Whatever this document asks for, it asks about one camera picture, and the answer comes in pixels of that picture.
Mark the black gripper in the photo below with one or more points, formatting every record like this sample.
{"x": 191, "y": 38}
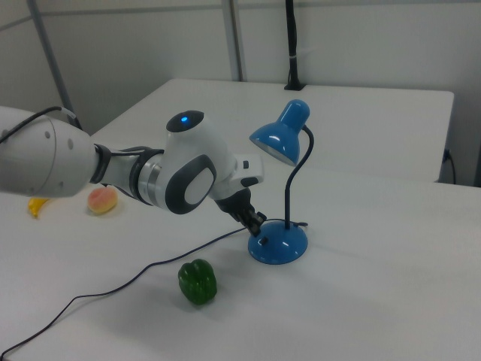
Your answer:
{"x": 236, "y": 205}

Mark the blue desk lamp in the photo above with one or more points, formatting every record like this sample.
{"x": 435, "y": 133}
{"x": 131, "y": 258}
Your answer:
{"x": 278, "y": 244}

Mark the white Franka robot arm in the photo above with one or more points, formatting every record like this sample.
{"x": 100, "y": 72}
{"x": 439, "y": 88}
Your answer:
{"x": 188, "y": 158}

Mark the green toy bell pepper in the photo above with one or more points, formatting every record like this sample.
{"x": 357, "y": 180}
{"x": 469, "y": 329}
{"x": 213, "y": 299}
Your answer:
{"x": 197, "y": 284}

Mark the pink toy peach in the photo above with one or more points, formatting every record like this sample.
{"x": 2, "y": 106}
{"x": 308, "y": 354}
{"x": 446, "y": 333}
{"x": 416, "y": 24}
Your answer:
{"x": 102, "y": 201}

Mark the black clamp pole stand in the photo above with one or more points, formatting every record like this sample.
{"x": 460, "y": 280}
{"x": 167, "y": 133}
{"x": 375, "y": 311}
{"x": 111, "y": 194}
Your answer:
{"x": 292, "y": 37}

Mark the yellow toy banana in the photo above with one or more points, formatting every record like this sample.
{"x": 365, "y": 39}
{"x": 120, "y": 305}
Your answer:
{"x": 37, "y": 207}

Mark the grey wall partition post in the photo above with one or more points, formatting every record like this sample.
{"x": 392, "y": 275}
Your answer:
{"x": 235, "y": 37}

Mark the grey metal frame post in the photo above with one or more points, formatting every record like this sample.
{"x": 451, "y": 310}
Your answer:
{"x": 56, "y": 67}

